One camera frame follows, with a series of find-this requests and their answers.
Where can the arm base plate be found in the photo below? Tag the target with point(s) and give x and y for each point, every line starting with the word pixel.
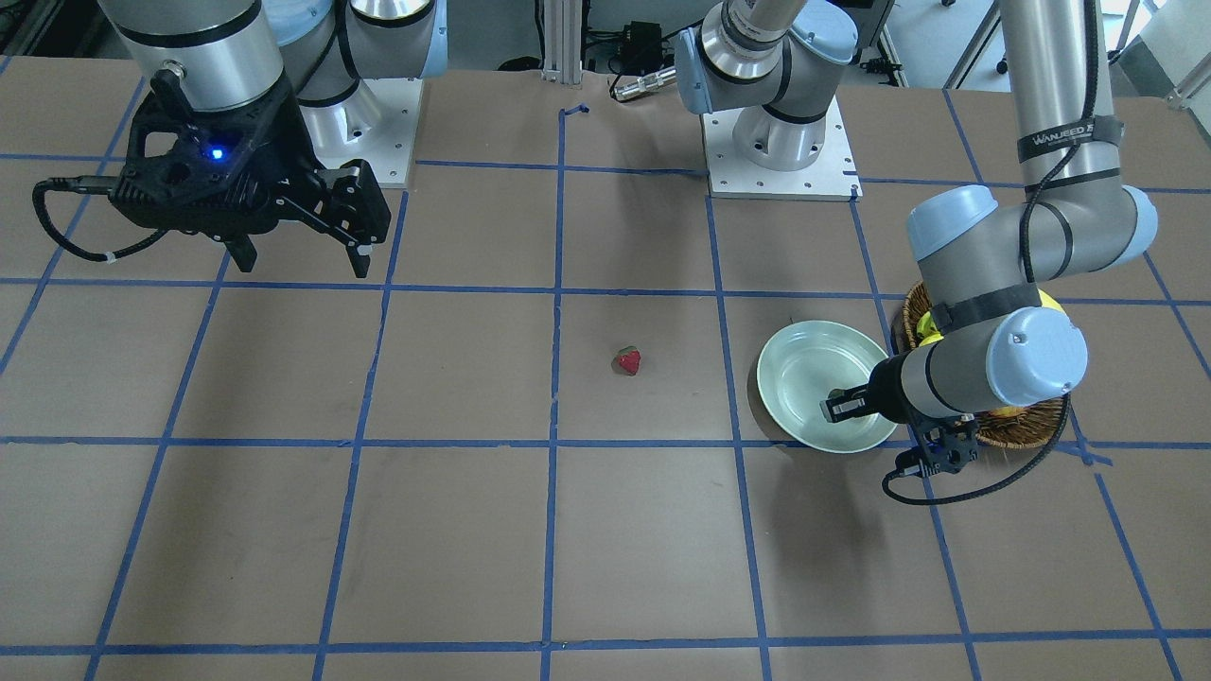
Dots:
pixel 388 123
pixel 753 156

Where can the yellow banana bunch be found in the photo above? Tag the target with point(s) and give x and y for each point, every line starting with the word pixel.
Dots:
pixel 928 333

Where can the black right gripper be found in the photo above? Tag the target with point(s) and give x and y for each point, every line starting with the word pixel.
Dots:
pixel 281 142

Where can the strawberry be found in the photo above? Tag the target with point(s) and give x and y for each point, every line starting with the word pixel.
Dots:
pixel 628 360

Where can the wicker fruit basket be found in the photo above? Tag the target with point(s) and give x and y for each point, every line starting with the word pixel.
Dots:
pixel 1007 427

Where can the aluminium frame post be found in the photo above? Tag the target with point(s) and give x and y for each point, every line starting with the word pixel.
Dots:
pixel 562 32

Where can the light green plate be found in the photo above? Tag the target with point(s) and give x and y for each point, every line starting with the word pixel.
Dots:
pixel 801 365

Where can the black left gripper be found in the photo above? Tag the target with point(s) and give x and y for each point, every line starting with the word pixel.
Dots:
pixel 884 387

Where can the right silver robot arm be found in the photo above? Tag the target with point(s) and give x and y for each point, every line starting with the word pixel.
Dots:
pixel 229 52

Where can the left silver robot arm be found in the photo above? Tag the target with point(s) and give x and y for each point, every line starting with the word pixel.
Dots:
pixel 779 62

